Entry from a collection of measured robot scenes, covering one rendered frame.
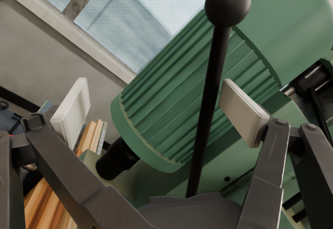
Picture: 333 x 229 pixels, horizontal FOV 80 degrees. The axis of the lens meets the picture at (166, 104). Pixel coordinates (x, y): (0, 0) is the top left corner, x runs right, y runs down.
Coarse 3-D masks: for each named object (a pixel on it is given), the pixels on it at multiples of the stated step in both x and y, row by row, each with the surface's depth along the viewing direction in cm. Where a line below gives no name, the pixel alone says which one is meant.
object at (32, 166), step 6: (24, 168) 42; (30, 168) 42; (36, 168) 43; (30, 174) 44; (36, 174) 39; (30, 180) 40; (36, 180) 40; (24, 186) 40; (30, 186) 40; (24, 192) 41
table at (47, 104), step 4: (44, 104) 66; (48, 104) 67; (52, 104) 69; (40, 108) 64; (44, 108) 65; (48, 108) 66; (40, 112) 62; (44, 112) 63; (84, 124) 74; (84, 128) 72; (80, 132) 69; (80, 136) 68; (76, 144) 64; (76, 148) 63; (24, 172) 46; (28, 172) 47; (24, 176) 46; (24, 180) 45
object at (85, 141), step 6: (90, 126) 69; (84, 132) 69; (90, 132) 67; (84, 138) 64; (90, 138) 65; (84, 144) 61; (84, 150) 59; (66, 216) 43; (60, 222) 41; (66, 222) 42; (60, 228) 40
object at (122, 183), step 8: (88, 152) 41; (88, 160) 40; (96, 160) 42; (120, 176) 44; (128, 176) 46; (112, 184) 40; (120, 184) 42; (128, 184) 44; (120, 192) 41; (128, 192) 42; (128, 200) 42
